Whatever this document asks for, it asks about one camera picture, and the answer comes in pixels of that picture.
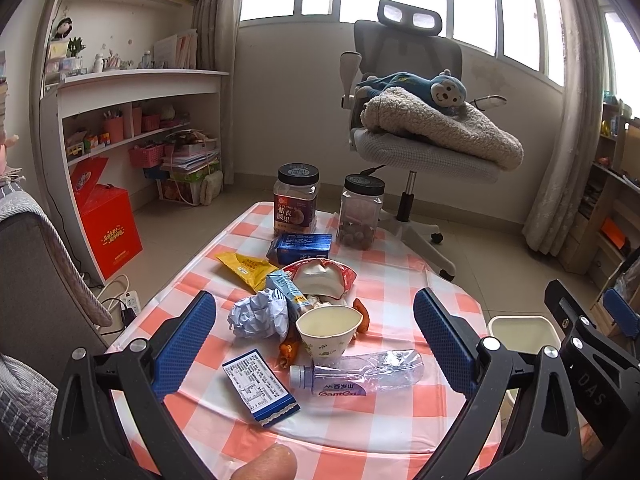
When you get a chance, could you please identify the small blue white box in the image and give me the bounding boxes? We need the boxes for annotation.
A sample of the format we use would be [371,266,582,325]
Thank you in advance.
[222,349,300,427]

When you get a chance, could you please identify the crushed clear plastic bottle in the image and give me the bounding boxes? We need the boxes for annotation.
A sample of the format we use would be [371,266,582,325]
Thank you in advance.
[288,349,424,396]

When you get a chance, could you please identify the blue paper ball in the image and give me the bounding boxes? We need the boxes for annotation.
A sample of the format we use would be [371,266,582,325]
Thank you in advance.
[228,289,290,341]

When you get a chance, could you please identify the yellow snack packet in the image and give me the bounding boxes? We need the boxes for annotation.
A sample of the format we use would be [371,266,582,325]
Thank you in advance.
[216,252,278,292]

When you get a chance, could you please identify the white paper cup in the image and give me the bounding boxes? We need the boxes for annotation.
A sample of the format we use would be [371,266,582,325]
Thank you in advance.
[295,307,363,363]

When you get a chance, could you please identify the light blue milk carton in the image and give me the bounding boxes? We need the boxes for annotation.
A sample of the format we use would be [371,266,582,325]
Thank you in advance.
[266,270,314,321]

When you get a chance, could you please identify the red instant noodle bowl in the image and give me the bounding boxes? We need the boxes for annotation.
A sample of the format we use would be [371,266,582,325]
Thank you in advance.
[283,258,357,300]

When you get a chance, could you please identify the dark blue carton box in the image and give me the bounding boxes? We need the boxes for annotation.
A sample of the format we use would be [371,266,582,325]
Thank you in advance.
[267,233,333,266]

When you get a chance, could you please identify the white trash bin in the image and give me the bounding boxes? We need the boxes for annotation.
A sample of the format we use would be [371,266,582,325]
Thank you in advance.
[486,314,563,426]

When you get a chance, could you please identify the operator hand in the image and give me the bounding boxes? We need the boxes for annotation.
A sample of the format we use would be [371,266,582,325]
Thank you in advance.
[230,444,297,480]

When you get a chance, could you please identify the wooden desk shelf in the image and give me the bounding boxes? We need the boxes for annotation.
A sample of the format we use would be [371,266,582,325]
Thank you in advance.
[557,102,640,340]

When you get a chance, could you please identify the beige window curtain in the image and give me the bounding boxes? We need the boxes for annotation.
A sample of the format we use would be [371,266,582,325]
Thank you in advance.
[523,0,605,256]

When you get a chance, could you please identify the grey sofa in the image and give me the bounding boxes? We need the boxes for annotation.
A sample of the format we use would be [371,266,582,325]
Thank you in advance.
[1,182,112,479]

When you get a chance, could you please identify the white power strip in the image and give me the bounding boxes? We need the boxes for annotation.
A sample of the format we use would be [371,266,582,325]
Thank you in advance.
[119,290,142,316]

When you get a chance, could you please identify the red gift box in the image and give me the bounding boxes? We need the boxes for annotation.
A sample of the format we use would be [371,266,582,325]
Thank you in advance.
[72,156,142,278]

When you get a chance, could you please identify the pink checkered tablecloth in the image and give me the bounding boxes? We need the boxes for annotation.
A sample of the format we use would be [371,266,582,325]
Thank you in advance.
[112,202,487,479]

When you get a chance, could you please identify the clear jar black lid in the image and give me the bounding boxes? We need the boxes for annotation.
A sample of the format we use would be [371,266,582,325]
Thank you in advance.
[336,174,385,250]

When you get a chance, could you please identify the blue monkey plush toy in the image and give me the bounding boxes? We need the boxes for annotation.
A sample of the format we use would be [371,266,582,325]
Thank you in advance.
[355,70,468,114]

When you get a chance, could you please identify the beige fleece blanket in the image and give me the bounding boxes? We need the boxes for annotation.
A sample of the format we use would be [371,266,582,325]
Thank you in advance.
[360,88,524,171]

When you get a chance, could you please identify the purple label nut jar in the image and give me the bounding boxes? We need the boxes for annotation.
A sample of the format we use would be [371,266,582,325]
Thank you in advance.
[272,162,320,235]

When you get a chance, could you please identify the grey office chair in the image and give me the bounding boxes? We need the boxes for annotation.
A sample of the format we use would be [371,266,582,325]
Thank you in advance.
[340,0,524,281]

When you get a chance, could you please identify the white bookshelf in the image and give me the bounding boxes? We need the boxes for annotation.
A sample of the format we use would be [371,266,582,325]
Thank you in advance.
[32,0,227,283]

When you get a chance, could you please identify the left window curtain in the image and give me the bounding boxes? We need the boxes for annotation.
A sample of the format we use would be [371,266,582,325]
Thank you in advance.
[193,0,242,185]

